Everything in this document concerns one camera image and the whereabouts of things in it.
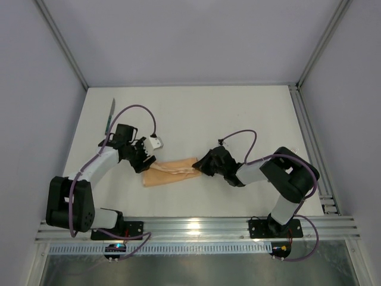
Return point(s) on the right aluminium frame post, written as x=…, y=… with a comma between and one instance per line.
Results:
x=324, y=40

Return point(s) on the aluminium front rail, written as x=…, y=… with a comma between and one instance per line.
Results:
x=179, y=229

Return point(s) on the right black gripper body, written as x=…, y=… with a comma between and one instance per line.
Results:
x=209, y=162

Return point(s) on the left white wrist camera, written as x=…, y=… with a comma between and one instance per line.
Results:
x=152, y=144

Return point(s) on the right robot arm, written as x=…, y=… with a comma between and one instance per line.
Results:
x=291, y=176

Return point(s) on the orange cloth napkin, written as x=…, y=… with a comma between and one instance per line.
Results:
x=163, y=173

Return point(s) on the right small connector board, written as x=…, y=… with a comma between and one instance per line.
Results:
x=280, y=250

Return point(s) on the knife with green handle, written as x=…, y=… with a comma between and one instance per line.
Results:
x=110, y=116

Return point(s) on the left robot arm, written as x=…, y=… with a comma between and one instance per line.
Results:
x=70, y=200

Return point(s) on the aluminium frame post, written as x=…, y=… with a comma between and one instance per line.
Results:
x=324, y=40
x=61, y=42

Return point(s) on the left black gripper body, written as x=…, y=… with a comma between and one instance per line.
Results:
x=143, y=159

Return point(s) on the aluminium rail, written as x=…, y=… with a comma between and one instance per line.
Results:
x=179, y=229
x=325, y=188

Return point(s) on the right side aluminium rail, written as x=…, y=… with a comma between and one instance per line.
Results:
x=325, y=188

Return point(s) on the left small controller board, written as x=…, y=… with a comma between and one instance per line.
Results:
x=114, y=251

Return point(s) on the slotted grey cable duct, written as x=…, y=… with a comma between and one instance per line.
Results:
x=151, y=248

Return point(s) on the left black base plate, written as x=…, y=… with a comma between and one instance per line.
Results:
x=135, y=231

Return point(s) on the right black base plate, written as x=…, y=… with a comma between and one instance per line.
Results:
x=269, y=228

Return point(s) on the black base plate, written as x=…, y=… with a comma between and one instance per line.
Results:
x=135, y=231
x=269, y=228

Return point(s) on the left aluminium frame post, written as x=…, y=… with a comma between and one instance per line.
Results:
x=61, y=42

